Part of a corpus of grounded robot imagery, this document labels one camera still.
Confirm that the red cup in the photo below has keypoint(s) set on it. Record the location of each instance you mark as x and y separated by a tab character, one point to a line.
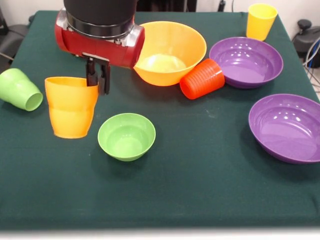
202	81

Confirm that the grey black machine base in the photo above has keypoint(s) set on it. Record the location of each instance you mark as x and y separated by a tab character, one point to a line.
308	40
12	37

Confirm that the purple bowl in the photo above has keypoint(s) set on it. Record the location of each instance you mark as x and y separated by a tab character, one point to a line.
287	132
246	67

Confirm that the large orange bowl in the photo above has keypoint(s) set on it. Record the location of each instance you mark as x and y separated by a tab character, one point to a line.
175	42

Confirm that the green cup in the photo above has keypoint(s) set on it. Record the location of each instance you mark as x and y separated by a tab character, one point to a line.
17	87

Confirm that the yellow cup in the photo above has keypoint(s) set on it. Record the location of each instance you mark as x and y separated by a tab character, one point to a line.
260	25

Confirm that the orange cup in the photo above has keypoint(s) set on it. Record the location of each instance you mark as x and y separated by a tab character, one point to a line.
71	112

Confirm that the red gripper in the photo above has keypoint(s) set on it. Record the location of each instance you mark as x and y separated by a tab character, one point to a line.
100	50

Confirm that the small green bowl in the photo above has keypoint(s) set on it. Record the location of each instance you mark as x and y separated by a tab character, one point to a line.
127	140

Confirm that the dark green tablecloth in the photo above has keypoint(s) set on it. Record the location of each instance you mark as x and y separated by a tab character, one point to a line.
160	195

